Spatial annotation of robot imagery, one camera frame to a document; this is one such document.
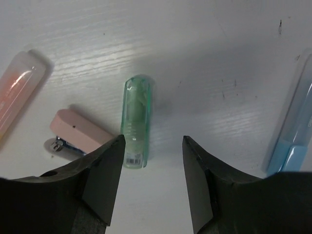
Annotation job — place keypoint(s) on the orange pink highlighter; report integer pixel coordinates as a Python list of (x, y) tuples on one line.
[(18, 82)]

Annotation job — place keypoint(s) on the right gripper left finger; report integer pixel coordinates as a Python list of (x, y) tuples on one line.
[(77, 198)]

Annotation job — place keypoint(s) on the blue highlighter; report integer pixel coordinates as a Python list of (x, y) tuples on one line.
[(296, 132)]

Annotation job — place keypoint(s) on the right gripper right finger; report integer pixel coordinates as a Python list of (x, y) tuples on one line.
[(225, 200)]

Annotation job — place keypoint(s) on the pink correction tape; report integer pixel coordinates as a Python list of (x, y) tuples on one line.
[(75, 136)]

